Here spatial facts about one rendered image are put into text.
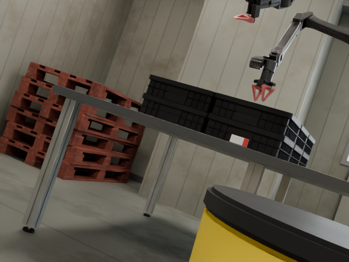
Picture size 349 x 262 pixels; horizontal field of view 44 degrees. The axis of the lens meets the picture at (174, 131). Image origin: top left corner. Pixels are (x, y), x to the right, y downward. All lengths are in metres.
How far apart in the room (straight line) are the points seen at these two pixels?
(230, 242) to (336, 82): 4.59
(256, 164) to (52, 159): 0.95
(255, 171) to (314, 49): 2.66
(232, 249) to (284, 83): 3.76
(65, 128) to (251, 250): 1.69
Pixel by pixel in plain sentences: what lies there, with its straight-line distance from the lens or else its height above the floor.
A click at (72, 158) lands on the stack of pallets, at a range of 3.81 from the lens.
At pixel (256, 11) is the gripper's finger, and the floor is 1.21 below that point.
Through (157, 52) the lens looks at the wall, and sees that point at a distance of 5.52.
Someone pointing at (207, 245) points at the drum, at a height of 0.54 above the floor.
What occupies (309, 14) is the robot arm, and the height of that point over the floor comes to 1.54.
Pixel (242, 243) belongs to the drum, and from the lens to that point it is 0.45.
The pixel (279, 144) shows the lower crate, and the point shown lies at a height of 0.78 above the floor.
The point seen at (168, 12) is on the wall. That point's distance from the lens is 5.65.
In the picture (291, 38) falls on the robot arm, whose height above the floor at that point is 1.34.
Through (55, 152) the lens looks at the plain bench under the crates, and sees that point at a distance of 2.08.
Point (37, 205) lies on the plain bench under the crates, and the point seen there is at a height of 0.14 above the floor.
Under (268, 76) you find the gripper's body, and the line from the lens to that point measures 2.14.
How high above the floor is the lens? 0.64
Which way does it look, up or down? 1 degrees up
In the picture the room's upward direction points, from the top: 19 degrees clockwise
